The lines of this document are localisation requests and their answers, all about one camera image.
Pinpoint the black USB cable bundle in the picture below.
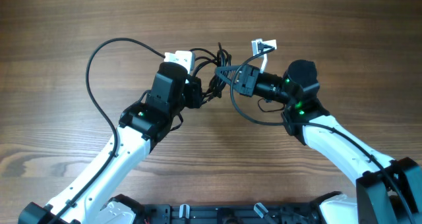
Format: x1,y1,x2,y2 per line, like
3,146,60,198
188,42,233,105

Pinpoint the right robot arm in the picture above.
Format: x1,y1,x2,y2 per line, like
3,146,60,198
215,60,421,223

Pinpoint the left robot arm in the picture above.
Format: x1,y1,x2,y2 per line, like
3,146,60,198
18,61,196,223

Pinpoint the left camera black cable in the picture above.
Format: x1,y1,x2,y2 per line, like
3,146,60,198
49,38,166,224

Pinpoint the camera black cable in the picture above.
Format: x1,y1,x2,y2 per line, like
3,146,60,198
229,43,418,224
49,38,166,224

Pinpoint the right camera black cable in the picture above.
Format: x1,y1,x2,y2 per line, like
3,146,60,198
229,43,418,224

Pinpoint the black base frame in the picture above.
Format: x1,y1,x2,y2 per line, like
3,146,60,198
94,192,359,224

